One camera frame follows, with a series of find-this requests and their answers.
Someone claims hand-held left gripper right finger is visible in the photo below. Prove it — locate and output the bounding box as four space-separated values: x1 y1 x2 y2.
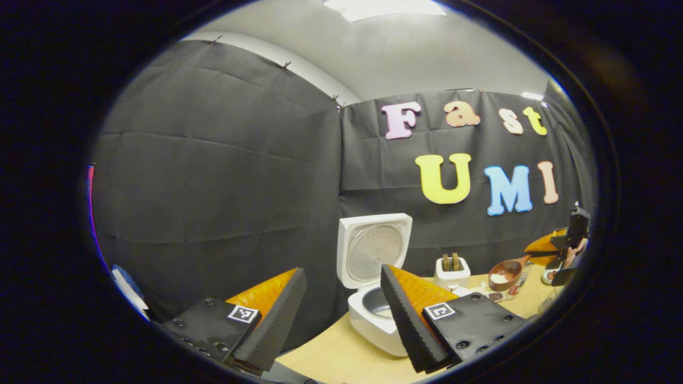
379 263 529 374

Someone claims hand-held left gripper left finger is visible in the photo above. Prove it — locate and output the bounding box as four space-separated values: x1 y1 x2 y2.
160 267 308 374

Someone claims brown wooden spoon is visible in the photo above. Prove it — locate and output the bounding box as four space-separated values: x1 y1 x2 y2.
488 250 559 293

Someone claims white rice cooker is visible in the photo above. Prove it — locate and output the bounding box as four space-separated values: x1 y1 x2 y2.
336 213 415 357

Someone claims white toaster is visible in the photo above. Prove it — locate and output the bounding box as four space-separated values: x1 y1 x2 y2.
433 255 472 292

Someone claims white divided grain dish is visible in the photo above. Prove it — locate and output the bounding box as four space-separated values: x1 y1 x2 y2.
453 284 505 303

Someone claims blue and white object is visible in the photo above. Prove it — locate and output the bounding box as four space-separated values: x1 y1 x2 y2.
110 265 150 322

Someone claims large ceiling light panel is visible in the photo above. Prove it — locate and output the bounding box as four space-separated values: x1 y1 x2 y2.
322 0 447 23

